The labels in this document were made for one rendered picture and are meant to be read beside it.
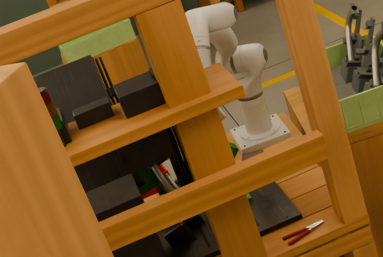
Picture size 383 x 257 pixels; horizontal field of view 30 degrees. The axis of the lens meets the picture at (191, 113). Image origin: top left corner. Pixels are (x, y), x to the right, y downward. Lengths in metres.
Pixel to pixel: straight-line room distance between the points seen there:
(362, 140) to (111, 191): 1.28
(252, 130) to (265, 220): 0.68
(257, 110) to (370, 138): 0.52
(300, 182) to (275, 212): 0.23
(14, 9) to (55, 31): 6.02
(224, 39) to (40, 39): 1.06
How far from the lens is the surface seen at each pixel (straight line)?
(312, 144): 2.32
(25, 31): 2.05
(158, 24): 2.09
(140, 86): 2.21
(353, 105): 3.24
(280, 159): 2.30
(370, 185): 3.41
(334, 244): 2.60
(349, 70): 3.58
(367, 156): 3.33
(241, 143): 3.24
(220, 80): 2.25
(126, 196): 2.43
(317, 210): 2.68
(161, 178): 2.57
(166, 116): 2.14
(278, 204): 2.73
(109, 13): 2.06
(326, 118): 2.36
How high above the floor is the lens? 2.40
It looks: 24 degrees down
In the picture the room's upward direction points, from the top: 20 degrees counter-clockwise
